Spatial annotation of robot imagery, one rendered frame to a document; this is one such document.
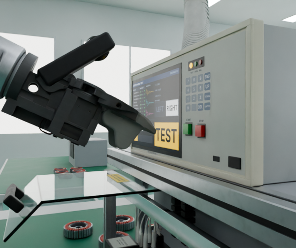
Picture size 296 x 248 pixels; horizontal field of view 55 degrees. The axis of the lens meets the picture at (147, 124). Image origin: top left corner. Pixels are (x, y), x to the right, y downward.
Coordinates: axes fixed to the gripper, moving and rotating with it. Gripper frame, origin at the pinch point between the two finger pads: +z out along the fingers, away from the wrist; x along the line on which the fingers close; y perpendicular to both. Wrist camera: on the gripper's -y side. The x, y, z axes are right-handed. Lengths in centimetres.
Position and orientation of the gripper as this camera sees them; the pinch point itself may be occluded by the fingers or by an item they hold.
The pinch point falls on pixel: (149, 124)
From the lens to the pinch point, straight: 45.2
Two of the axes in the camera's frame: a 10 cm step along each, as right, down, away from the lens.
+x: 3.8, 0.1, -9.2
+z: 8.4, 4.2, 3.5
